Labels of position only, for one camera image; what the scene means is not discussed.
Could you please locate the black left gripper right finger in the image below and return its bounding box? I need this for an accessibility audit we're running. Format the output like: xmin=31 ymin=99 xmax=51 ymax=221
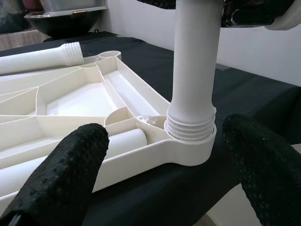
xmin=222 ymin=113 xmax=301 ymax=226

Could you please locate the maroon plastic pot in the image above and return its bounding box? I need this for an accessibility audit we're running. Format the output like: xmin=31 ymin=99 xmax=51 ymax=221
xmin=24 ymin=0 xmax=44 ymax=10

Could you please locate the black plastic bag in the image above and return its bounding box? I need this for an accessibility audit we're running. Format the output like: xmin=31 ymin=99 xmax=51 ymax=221
xmin=0 ymin=9 xmax=26 ymax=35

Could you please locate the white plastic table leg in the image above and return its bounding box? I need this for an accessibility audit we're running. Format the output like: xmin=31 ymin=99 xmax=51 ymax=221
xmin=0 ymin=41 xmax=83 ymax=76
xmin=0 ymin=129 xmax=148 ymax=176
xmin=164 ymin=0 xmax=223 ymax=143

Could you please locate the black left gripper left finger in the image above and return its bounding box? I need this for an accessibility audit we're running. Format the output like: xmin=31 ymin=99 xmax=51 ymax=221
xmin=0 ymin=122 xmax=110 ymax=226

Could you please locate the beige cloth covered stand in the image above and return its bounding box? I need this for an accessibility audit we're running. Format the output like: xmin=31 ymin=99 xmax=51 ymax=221
xmin=0 ymin=29 xmax=48 ymax=51

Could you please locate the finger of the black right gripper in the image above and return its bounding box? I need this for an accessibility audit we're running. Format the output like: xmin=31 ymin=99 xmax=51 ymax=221
xmin=137 ymin=0 xmax=179 ymax=10

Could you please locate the large black wok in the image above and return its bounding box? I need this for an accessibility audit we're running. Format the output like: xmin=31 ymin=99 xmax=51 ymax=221
xmin=23 ymin=7 xmax=104 ymax=38

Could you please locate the white plastic table top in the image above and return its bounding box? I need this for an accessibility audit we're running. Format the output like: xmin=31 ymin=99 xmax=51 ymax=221
xmin=0 ymin=50 xmax=217 ymax=205

